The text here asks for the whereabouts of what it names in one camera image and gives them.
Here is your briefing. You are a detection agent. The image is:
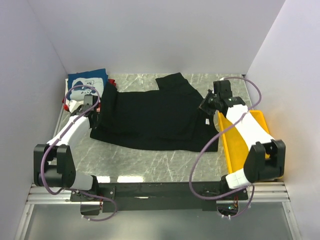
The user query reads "black t shirt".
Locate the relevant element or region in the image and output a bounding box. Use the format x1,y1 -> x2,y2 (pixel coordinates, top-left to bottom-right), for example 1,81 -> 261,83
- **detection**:
90,73 -> 218,152

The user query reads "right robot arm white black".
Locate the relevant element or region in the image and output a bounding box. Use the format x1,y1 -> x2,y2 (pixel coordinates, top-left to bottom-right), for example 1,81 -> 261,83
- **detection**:
199,77 -> 286,200

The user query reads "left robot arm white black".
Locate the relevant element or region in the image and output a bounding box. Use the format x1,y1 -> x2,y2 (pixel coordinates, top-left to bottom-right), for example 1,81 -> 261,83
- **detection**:
33,95 -> 100,201

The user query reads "blue mickey print t shirt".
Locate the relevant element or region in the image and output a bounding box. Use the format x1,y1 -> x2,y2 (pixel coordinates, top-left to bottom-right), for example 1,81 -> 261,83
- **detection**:
66,68 -> 108,102

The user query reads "yellow plastic tray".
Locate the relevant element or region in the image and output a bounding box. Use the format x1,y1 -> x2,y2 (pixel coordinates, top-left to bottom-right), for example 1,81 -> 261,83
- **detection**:
218,110 -> 283,189

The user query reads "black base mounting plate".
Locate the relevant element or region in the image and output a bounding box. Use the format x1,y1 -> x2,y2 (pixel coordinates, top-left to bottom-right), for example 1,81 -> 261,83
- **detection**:
70,181 -> 249,216

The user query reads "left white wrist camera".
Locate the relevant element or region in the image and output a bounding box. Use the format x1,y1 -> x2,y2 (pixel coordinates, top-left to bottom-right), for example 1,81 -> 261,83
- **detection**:
63,99 -> 84,113

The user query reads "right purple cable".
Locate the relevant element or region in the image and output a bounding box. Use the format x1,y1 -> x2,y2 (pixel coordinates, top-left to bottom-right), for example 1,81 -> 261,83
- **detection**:
188,76 -> 263,218

